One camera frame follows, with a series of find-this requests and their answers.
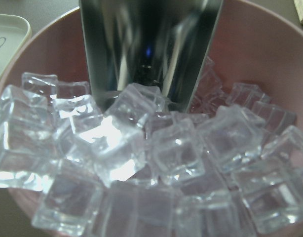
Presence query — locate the metal ice scoop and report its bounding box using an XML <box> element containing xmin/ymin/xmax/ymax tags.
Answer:
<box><xmin>79</xmin><ymin>0</ymin><xmax>224</xmax><ymax>112</ymax></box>

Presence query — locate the clear ice cubes pile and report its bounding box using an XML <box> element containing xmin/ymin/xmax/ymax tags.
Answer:
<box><xmin>0</xmin><ymin>62</ymin><xmax>303</xmax><ymax>237</ymax></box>

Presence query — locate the pink bowl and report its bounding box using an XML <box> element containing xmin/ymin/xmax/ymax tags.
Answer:
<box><xmin>0</xmin><ymin>0</ymin><xmax>303</xmax><ymax>237</ymax></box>

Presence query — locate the cream serving tray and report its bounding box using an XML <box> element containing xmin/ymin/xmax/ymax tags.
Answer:
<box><xmin>0</xmin><ymin>14</ymin><xmax>32</xmax><ymax>79</ymax></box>

